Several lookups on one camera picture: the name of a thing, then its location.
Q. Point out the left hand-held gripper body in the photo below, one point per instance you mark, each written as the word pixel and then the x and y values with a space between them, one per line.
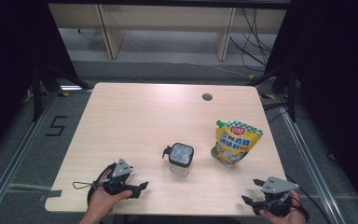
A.
pixel 121 169

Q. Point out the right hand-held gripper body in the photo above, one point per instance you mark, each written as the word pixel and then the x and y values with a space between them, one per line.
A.
pixel 278 185

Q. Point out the yellow seasoning pouch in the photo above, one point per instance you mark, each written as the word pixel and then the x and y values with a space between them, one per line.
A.
pixel 234 143

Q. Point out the clear jar with black lid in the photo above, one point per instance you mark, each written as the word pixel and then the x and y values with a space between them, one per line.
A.
pixel 181 157

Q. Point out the person's right hand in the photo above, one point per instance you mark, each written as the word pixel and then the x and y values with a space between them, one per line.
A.
pixel 293 216

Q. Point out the person's left hand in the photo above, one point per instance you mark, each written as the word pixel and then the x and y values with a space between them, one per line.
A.
pixel 101 202

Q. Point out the black metal stand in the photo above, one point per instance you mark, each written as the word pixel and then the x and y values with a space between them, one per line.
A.
pixel 291 93
pixel 37 93

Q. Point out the black curtain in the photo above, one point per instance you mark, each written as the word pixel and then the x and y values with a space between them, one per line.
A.
pixel 338 77
pixel 12 62

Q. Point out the light wooden shelf unit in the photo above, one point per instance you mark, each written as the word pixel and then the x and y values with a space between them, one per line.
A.
pixel 167 17

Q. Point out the aluminium floor rail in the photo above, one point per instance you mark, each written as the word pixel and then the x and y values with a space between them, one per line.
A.
pixel 307 158
pixel 15 158

